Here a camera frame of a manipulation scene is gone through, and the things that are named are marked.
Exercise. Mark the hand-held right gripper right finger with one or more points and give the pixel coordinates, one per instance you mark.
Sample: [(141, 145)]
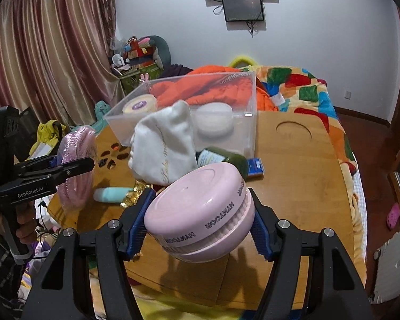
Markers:
[(260, 231)]

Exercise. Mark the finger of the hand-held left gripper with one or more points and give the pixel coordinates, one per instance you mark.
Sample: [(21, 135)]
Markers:
[(40, 164), (80, 166)]

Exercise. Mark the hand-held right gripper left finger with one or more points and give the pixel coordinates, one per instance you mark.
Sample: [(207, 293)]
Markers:
[(140, 221)]

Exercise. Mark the pink round device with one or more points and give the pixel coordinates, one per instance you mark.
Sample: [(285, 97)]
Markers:
[(193, 206)]

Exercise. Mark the clear plastic box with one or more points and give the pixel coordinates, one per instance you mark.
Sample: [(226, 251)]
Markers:
[(126, 130)]

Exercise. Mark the white cloth pouch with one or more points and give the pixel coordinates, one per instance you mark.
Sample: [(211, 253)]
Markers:
[(163, 146)]

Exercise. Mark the person's left forearm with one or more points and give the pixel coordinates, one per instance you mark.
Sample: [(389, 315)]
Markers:
[(0, 266)]

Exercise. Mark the person's left hand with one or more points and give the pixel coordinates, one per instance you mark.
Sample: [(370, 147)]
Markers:
[(28, 221)]

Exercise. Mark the yellow bag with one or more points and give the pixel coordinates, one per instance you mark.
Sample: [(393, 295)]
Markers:
[(50, 133)]

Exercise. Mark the teal tube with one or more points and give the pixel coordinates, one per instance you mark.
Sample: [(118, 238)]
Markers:
[(111, 195)]

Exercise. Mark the small blue box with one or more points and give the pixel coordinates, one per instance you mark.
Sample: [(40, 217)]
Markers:
[(255, 167)]

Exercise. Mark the green glass bottle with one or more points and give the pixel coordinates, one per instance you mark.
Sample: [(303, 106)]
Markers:
[(233, 160)]

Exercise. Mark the white roll purple label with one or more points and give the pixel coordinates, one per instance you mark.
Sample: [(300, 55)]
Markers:
[(140, 105)]

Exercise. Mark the green patterned box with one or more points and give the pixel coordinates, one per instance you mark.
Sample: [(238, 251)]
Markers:
[(133, 76)]

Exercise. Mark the pink rabbit bottle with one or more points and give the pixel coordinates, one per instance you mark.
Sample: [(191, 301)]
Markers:
[(144, 78)]

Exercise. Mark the small white fan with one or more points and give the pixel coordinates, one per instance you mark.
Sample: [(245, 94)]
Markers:
[(119, 60)]

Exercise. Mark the pink striped curtain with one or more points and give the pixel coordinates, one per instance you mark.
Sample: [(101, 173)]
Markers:
[(53, 40)]

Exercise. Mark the round clear plastic lid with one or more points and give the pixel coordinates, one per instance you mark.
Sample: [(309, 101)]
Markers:
[(213, 120)]

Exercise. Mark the orange jacket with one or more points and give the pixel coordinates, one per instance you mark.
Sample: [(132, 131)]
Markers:
[(270, 101)]

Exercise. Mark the patchwork fabric bag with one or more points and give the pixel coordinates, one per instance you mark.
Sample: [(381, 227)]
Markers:
[(140, 48)]

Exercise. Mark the dark purple cloth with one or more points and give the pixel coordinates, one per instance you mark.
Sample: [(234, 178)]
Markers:
[(175, 71)]

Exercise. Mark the pink shoe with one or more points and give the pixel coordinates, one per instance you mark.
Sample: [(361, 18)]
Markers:
[(393, 216)]

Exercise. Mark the white floor appliance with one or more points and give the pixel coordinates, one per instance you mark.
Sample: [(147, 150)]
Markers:
[(391, 266)]

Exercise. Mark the grey plush cushion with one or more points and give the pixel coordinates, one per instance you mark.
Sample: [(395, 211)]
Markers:
[(162, 48)]

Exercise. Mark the colourful patchwork blanket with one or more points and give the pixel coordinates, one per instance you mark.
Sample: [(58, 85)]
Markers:
[(306, 90)]

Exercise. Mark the yellow cushion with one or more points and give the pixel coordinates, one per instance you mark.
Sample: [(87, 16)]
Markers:
[(241, 60)]

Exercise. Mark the small black wall monitor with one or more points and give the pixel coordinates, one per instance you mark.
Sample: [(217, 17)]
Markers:
[(243, 8)]

